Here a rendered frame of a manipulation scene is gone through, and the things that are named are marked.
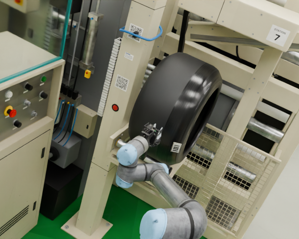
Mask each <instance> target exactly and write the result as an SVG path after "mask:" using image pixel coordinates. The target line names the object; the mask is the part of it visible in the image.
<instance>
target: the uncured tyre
mask: <svg viewBox="0 0 299 239"><path fill-rule="evenodd" d="M222 82H223V80H222V78H221V75H220V72H219V70H218V69H217V68H215V67H214V66H213V65H211V64H208V63H206V62H204V61H202V60H200V59H197V58H195V57H193V56H191V55H189V54H186V53H181V52H177V53H174V54H172V55H169V56H167V57H165V58H164V59H162V60H161V61H160V62H159V63H158V65H157V66H156V67H155V68H154V70H153V71H152V72H151V74H150V75H149V77H148V78H147V80H146V82H145V83H144V85H143V87H142V89H141V91H140V93H139V95H138V97H137V99H136V102H135V104H134V107H133V109H132V112H131V117H130V121H129V127H128V132H129V136H130V139H131V140H132V139H134V138H135V137H137V136H138V135H140V134H141V132H142V129H143V126H144V125H146V124H147V123H148V122H149V124H152V125H154V124H156V127H155V128H156V129H157V130H160V129H161V128H162V131H161V138H160V143H159V144H158V145H157V146H154V147H149V148H148V151H147V155H148V156H150V157H152V158H154V159H156V160H158V161H159V162H161V163H164V164H166V165H174V164H178V163H180V162H182V161H183V160H184V158H185V157H186V156H187V155H188V153H189V152H190V150H191V149H192V147H193V146H194V145H195V143H196V142H197V140H198V138H199V137H200V135H201V133H202V132H203V130H204V128H205V126H206V124H207V122H208V120H209V118H210V116H211V114H212V112H213V109H214V107H215V104H216V102H217V99H218V96H219V93H220V90H221V87H222ZM174 142H175V143H180V144H182V145H181V148H180V151H179V153H176V152H171V149H172V146H173V143H174Z"/></svg>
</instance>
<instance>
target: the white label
mask: <svg viewBox="0 0 299 239"><path fill-rule="evenodd" d="M181 145H182V144H180V143H175V142H174V143H173V146H172V149H171V152H176V153H179V151H180V148H181Z"/></svg>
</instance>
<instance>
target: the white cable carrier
mask: <svg viewBox="0 0 299 239"><path fill-rule="evenodd" d="M114 41H115V42H114V45H113V48H112V49H113V50H112V54H111V55H112V56H111V58H110V62H109V67H108V70H107V71H108V72H107V74H106V79H105V82H104V87H103V92H102V96H101V100H100V103H99V108H98V112H97V115H99V116H101V117H102V116H103V113H104V109H105V105H106V102H107V98H108V94H109V90H110V86H111V82H112V77H113V73H114V69H115V66H116V62H117V58H118V54H119V50H120V46H121V41H122V38H120V37H119V38H117V39H115V40H114Z"/></svg>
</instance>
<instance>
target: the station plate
mask: <svg viewBox="0 0 299 239"><path fill-rule="evenodd" d="M289 34H290V31H288V30H285V29H283V28H281V27H278V26H276V25H274V24H273V25H272V27H271V29H270V31H269V33H268V36H267V38H266V40H268V41H271V42H273V43H275V44H278V45H280V46H282V47H283V46H284V44H285V42H286V40H287V38H288V36H289Z"/></svg>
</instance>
